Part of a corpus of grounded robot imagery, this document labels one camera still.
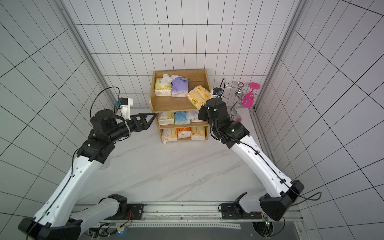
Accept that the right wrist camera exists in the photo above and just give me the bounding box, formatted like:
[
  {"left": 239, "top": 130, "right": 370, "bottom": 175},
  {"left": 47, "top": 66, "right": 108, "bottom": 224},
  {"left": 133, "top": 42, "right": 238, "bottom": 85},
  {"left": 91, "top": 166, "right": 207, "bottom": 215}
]
[{"left": 211, "top": 88, "right": 224, "bottom": 98}]

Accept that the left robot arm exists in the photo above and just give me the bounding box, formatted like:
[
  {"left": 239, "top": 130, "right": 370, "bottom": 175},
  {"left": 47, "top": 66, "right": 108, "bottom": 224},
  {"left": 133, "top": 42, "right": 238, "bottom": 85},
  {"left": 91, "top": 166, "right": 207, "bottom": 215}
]
[{"left": 18, "top": 110, "right": 157, "bottom": 240}]

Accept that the blue tissue pack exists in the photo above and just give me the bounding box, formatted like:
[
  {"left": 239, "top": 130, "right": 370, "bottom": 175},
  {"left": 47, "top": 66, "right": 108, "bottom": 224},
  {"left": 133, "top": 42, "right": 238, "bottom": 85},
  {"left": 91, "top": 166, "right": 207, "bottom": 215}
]
[{"left": 174, "top": 111, "right": 191, "bottom": 125}]

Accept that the yellow-green tissue pack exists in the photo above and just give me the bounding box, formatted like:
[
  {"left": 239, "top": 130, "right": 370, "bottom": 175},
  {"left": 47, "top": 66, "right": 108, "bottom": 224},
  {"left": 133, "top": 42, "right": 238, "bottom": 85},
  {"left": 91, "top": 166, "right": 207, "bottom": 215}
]
[{"left": 154, "top": 74, "right": 180, "bottom": 97}]

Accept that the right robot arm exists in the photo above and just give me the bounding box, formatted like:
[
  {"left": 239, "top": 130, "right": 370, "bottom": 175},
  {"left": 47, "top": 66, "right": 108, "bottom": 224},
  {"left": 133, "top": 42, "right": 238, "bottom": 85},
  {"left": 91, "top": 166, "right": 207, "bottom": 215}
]
[{"left": 198, "top": 98, "right": 304, "bottom": 221}]

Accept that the beige tissue pack bottom left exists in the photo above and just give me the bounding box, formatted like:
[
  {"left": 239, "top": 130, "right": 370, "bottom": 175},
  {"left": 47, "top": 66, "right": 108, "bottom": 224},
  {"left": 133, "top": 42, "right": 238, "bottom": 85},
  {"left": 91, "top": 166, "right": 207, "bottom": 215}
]
[{"left": 162, "top": 129, "right": 178, "bottom": 144}]

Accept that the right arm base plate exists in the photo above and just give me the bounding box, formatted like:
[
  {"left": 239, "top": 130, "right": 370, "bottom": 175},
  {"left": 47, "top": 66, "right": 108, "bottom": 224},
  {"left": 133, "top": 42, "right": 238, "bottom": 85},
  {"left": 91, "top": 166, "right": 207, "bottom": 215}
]
[{"left": 218, "top": 203, "right": 262, "bottom": 220}]

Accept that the yellow tissue pack middle shelf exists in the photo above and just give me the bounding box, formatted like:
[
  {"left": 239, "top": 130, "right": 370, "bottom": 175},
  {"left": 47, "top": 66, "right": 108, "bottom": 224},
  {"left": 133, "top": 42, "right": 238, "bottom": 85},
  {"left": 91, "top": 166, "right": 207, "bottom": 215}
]
[{"left": 158, "top": 112, "right": 175, "bottom": 126}]

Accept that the orange tissue pack bottom middle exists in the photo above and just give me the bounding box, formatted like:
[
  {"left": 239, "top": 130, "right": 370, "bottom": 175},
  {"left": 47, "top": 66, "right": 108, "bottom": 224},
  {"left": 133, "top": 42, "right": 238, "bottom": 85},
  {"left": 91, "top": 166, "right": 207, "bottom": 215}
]
[{"left": 177, "top": 128, "right": 192, "bottom": 139}]

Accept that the pink wine glass lower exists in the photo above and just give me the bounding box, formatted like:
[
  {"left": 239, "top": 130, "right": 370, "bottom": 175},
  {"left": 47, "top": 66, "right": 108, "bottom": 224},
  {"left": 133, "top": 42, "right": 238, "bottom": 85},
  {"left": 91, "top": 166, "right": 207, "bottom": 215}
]
[{"left": 241, "top": 92, "right": 255, "bottom": 109}]

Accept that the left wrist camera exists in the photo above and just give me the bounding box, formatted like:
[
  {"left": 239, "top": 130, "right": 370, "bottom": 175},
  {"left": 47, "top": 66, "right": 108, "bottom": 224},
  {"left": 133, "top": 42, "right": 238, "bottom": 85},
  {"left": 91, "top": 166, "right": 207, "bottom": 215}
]
[{"left": 115, "top": 98, "right": 133, "bottom": 120}]

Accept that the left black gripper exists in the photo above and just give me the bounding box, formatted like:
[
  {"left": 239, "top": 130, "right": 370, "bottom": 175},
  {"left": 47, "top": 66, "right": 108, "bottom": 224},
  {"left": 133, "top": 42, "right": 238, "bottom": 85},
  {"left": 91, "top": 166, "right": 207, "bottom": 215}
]
[{"left": 108, "top": 113, "right": 158, "bottom": 142}]

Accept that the right base cable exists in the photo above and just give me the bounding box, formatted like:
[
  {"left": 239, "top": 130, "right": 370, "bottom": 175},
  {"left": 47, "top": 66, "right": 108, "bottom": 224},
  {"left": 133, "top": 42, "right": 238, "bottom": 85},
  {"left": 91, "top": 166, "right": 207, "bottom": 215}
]
[{"left": 251, "top": 214, "right": 286, "bottom": 238}]

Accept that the chrome glass holder stand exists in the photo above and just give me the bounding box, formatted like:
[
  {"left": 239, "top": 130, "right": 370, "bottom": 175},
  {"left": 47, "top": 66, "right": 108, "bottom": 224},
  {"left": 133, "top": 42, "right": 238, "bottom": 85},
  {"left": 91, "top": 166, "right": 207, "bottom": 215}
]
[{"left": 230, "top": 82, "right": 261, "bottom": 122}]

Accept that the beige tissue pack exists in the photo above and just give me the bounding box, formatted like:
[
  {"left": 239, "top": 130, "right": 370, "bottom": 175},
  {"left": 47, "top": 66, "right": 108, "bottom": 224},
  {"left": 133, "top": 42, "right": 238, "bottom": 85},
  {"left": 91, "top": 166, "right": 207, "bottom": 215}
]
[
  {"left": 162, "top": 129, "right": 178, "bottom": 144},
  {"left": 191, "top": 126, "right": 206, "bottom": 141}
]

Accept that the beige tissue pack bottom right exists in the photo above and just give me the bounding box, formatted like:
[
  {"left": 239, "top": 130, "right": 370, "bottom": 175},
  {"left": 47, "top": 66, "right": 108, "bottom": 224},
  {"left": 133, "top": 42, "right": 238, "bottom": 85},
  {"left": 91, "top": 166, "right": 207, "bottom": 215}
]
[{"left": 191, "top": 126, "right": 206, "bottom": 141}]

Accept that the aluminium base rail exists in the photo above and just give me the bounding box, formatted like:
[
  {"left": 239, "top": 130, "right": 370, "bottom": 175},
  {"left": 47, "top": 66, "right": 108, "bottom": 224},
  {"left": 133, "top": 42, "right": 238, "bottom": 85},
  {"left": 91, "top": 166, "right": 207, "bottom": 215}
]
[{"left": 71, "top": 201, "right": 304, "bottom": 230}]

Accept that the base cable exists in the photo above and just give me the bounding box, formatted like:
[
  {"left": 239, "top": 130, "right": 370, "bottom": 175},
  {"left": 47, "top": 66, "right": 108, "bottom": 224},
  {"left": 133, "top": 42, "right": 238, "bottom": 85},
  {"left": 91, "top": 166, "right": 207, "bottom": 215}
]
[
  {"left": 251, "top": 214, "right": 286, "bottom": 238},
  {"left": 89, "top": 209, "right": 133, "bottom": 238}
]

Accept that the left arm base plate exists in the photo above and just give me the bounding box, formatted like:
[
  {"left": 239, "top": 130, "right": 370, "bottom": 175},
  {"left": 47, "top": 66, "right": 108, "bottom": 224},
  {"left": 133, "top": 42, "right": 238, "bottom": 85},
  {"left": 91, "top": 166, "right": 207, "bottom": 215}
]
[{"left": 106, "top": 204, "right": 145, "bottom": 221}]

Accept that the left base cable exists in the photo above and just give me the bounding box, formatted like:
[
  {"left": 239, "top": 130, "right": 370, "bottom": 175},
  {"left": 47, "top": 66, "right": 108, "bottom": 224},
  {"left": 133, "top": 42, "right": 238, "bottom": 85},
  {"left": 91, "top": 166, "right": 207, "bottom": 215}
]
[{"left": 89, "top": 209, "right": 133, "bottom": 238}]

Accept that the white purple tissue pack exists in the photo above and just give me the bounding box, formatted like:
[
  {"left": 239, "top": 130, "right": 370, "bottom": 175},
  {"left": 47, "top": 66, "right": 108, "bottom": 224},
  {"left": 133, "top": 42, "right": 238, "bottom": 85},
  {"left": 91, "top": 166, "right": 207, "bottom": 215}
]
[{"left": 186, "top": 111, "right": 204, "bottom": 123}]

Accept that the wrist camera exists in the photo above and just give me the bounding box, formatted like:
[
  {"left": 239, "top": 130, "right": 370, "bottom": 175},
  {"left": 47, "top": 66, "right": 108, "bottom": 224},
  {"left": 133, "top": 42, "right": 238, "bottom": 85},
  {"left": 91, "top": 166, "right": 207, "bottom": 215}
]
[
  {"left": 211, "top": 88, "right": 224, "bottom": 98},
  {"left": 115, "top": 98, "right": 133, "bottom": 120}
]

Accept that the orange-yellow tissue pack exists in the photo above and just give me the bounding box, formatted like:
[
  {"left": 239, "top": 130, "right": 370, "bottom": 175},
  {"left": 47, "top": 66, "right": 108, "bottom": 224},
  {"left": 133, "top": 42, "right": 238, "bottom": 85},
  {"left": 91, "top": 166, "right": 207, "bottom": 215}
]
[{"left": 187, "top": 86, "right": 212, "bottom": 110}]

